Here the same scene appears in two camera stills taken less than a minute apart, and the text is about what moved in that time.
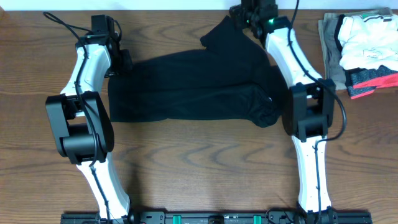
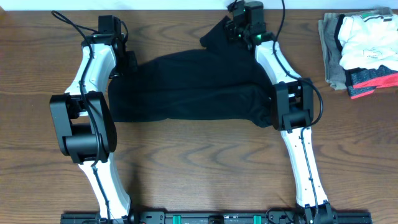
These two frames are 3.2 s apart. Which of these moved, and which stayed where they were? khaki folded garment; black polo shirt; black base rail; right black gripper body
Moved: right black gripper body
Stayed: black base rail; khaki folded garment; black polo shirt
